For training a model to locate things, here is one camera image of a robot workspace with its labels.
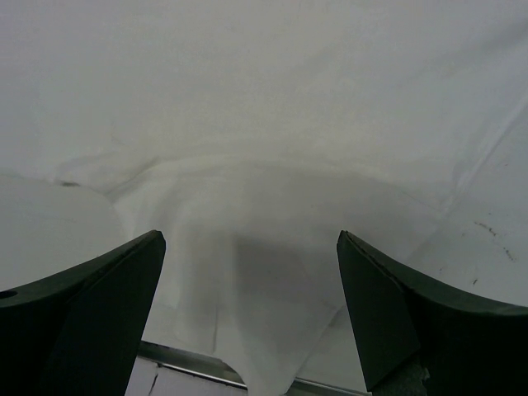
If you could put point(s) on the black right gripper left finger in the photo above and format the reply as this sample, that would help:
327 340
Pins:
78 331

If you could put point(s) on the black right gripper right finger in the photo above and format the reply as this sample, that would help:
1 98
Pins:
416 335

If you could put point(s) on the white t-shirt black graphic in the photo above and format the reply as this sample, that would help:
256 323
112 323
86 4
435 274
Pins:
251 133

